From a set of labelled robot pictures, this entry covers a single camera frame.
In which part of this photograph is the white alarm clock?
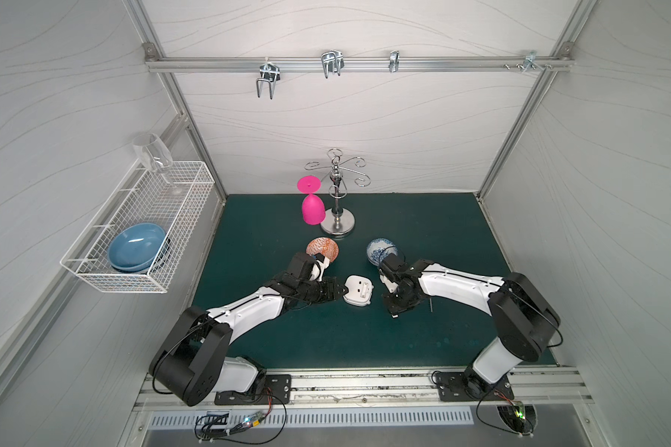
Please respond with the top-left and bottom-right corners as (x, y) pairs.
(343, 275), (374, 307)

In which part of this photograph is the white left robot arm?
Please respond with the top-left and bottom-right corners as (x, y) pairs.
(148, 277), (349, 406)

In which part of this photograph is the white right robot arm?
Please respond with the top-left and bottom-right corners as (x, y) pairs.
(378, 254), (560, 394)

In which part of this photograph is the blue white patterned bowl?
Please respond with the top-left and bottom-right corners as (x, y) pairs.
(366, 238), (400, 266)

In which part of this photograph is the orange patterned bowl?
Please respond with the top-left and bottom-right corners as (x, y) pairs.
(306, 238), (339, 262)

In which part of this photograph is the chrome glass holder stand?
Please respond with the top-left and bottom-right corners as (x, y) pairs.
(304, 148), (372, 237)

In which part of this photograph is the pink plastic goblet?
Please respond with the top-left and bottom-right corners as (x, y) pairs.
(297, 175), (325, 225)

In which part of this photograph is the left base wiring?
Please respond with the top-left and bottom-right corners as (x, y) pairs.
(194, 390), (285, 447)

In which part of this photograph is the base wiring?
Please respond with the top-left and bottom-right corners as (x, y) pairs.
(470, 390), (538, 437)
(194, 390), (285, 447)

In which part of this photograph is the blue ceramic bowl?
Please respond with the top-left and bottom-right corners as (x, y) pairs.
(106, 223), (167, 273)

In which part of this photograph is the right base wiring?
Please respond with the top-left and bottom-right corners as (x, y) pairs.
(470, 390), (538, 437)

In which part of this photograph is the clear wine glass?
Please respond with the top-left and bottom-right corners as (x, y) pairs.
(132, 133), (182, 196)

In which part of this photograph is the small metal hook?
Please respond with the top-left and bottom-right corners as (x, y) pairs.
(389, 50), (400, 74)

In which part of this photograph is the metal double hook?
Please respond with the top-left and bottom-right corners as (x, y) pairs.
(255, 63), (281, 100)

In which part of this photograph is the metal loop hook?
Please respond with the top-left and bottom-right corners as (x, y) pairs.
(321, 50), (345, 79)

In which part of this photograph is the metal corner hook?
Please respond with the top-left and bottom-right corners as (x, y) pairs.
(503, 51), (554, 73)

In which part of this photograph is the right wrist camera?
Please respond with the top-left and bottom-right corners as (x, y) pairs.
(378, 253), (408, 294)

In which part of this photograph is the white wire basket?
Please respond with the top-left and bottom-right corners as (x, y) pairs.
(61, 161), (214, 294)

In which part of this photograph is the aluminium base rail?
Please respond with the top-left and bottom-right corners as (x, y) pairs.
(133, 365), (594, 412)

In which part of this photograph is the aluminium top rail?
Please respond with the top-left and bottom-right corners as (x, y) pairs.
(145, 54), (575, 75)

